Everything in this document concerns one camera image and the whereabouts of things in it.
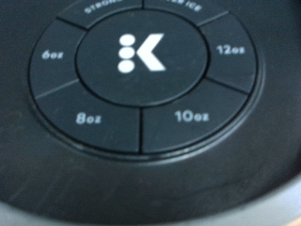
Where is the black Keurig coffee machine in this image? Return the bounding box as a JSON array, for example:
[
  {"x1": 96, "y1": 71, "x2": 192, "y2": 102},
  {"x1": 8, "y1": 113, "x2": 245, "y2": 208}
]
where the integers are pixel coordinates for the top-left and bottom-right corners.
[{"x1": 0, "y1": 0, "x2": 301, "y2": 226}]

